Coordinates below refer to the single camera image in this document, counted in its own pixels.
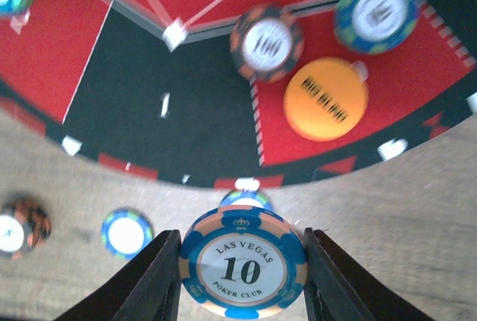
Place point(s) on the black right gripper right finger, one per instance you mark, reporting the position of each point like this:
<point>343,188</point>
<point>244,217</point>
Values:
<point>339,288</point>

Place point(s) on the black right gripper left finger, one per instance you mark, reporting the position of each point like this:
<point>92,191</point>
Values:
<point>146,288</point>

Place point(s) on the green chip stack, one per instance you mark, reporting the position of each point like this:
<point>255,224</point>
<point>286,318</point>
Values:
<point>125,232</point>

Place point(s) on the blue purple chip stack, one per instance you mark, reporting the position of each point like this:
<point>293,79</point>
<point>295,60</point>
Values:
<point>243,262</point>

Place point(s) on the brown chip stack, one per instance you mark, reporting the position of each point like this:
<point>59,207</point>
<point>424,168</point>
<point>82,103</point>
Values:
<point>24,226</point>

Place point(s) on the orange big blind button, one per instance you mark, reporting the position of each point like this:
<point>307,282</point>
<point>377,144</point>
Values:
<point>326,98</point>

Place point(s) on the round red black poker mat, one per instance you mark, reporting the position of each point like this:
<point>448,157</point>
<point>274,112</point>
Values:
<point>147,87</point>

